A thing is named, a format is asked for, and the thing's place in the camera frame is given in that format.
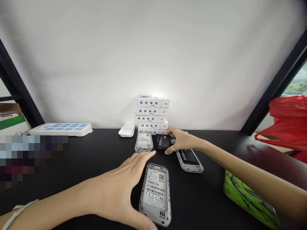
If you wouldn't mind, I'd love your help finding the person's left hand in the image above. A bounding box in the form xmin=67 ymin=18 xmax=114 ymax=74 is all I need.
xmin=88 ymin=151 xmax=158 ymax=230

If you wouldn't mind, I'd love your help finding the person's right hand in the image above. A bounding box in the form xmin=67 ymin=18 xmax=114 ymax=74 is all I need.
xmin=164 ymin=128 xmax=195 ymax=155

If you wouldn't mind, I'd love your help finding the white box with striped lid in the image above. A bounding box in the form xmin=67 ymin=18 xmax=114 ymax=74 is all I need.
xmin=136 ymin=96 xmax=171 ymax=108

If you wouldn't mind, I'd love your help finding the grey device with fitted battery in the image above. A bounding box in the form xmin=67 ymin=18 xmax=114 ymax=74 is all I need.
xmin=169 ymin=137 xmax=205 ymax=173

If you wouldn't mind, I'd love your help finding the black metal frame post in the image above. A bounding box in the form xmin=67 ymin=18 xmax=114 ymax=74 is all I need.
xmin=241 ymin=30 xmax=307 ymax=136
xmin=0 ymin=38 xmax=45 ymax=129

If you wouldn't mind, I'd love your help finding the black rectangular battery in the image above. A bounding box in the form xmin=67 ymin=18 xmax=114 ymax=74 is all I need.
xmin=155 ymin=134 xmax=172 ymax=152

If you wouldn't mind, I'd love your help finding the white box with blue icons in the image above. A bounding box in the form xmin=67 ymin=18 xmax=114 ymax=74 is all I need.
xmin=135 ymin=106 xmax=169 ymax=116
xmin=134 ymin=115 xmax=166 ymax=123
xmin=138 ymin=121 xmax=169 ymax=130
xmin=143 ymin=129 xmax=168 ymax=135

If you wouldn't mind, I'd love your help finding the white and blue power strip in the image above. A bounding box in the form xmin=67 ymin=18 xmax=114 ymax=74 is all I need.
xmin=28 ymin=123 xmax=93 ymax=137

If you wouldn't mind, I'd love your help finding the stack of white device covers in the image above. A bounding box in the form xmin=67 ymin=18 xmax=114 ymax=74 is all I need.
xmin=118 ymin=123 xmax=135 ymax=138

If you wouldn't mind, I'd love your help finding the window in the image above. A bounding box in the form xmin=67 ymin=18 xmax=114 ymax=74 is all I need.
xmin=279 ymin=68 xmax=307 ymax=97

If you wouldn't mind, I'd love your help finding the cardboard box with green print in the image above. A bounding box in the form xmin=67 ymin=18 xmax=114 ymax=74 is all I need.
xmin=0 ymin=103 xmax=32 ymax=136

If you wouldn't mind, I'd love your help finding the red plastic bag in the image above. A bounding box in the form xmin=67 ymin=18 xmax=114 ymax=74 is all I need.
xmin=254 ymin=95 xmax=307 ymax=165

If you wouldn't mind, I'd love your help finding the large open-backed grey device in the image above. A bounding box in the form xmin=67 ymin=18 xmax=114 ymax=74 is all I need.
xmin=138 ymin=163 xmax=171 ymax=227

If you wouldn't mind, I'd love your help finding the small open-backed grey device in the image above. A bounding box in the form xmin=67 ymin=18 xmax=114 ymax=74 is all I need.
xmin=134 ymin=130 xmax=154 ymax=153

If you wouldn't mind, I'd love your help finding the green and black box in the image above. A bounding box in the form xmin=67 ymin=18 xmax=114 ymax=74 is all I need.
xmin=223 ymin=169 xmax=281 ymax=230

